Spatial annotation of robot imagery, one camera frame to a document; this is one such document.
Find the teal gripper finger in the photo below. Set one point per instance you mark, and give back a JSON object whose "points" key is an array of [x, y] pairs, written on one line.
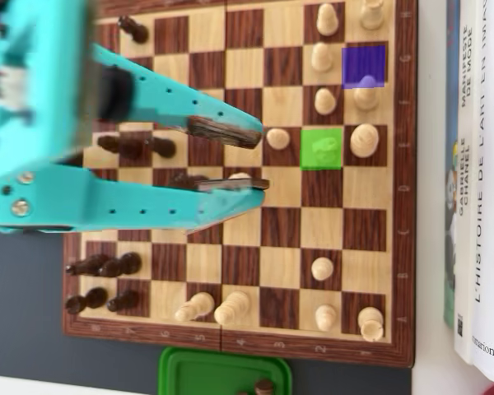
{"points": [[181, 107]]}

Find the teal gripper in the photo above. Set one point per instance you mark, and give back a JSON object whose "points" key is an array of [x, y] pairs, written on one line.
{"points": [[45, 197]]}

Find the light wooden chess knight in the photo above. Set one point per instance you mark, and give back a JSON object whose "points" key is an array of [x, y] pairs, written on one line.
{"points": [[325, 148]]}

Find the dark wooden chess pawn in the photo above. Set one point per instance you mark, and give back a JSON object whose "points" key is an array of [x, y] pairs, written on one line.
{"points": [[123, 300], [164, 147], [133, 29]]}

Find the dark wooden chess king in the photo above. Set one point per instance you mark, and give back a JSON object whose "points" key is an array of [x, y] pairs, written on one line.
{"points": [[119, 146]]}

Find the dark wooden chess queen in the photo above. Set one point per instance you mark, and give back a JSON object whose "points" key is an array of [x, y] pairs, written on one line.
{"points": [[181, 179]]}

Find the dark wooden chess bishop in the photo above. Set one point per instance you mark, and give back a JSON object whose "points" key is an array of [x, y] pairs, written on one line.
{"points": [[86, 265]]}

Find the dark wooden chess rook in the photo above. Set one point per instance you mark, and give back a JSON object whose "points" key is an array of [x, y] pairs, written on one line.
{"points": [[86, 300]]}

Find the light wooden chess queen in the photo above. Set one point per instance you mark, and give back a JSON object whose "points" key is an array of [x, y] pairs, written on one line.
{"points": [[231, 308]]}

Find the light wooden chess rook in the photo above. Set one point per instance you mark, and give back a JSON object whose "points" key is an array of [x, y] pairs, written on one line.
{"points": [[372, 12], [370, 323]]}

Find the dark captured chess piece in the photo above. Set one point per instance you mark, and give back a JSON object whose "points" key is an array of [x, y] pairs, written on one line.
{"points": [[264, 387]]}

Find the dark grey mat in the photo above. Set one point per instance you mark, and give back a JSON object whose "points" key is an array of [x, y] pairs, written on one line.
{"points": [[24, 308]]}

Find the wooden chessboard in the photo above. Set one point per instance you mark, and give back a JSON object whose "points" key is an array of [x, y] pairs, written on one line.
{"points": [[280, 234]]}

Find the green plastic tray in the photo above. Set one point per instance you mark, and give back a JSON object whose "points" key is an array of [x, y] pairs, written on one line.
{"points": [[214, 372]]}

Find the illustrated thin comic book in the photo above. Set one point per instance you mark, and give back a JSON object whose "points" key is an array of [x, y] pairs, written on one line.
{"points": [[450, 205]]}

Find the white Gabrielle Chanel book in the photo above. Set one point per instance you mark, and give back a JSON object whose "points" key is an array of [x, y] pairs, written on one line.
{"points": [[465, 164]]}

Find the white art history book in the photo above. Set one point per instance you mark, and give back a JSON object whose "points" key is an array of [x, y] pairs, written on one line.
{"points": [[487, 205]]}

